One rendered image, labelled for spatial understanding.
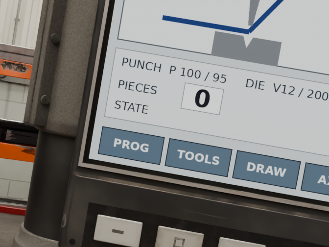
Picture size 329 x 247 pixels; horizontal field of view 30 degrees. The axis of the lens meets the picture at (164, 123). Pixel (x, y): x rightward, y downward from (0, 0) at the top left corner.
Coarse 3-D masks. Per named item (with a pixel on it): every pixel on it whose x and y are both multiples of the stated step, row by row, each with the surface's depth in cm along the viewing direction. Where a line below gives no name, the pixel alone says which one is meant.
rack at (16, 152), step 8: (0, 64) 259; (8, 64) 260; (16, 64) 261; (24, 64) 261; (0, 72) 259; (8, 72) 260; (16, 72) 261; (24, 72) 261; (0, 144) 261; (8, 144) 262; (16, 144) 266; (0, 152) 262; (8, 152) 262; (16, 152) 263; (24, 152) 264; (32, 152) 264; (24, 160) 264; (32, 160) 265
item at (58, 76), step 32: (64, 0) 61; (96, 0) 60; (64, 32) 61; (32, 64) 62; (64, 64) 61; (32, 96) 62; (64, 96) 61; (64, 128) 61; (64, 160) 62; (32, 192) 64; (64, 192) 62; (32, 224) 64
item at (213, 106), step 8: (184, 88) 49; (192, 88) 49; (200, 88) 49; (208, 88) 49; (216, 88) 49; (184, 96) 49; (192, 96) 49; (200, 96) 49; (208, 96) 49; (216, 96) 49; (184, 104) 49; (192, 104) 49; (200, 104) 49; (208, 104) 49; (216, 104) 49; (208, 112) 49; (216, 112) 49
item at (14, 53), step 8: (0, 48) 260; (8, 48) 261; (16, 48) 262; (24, 48) 262; (32, 48) 302; (0, 56) 260; (8, 56) 261; (16, 56) 262; (24, 56) 263; (32, 56) 264
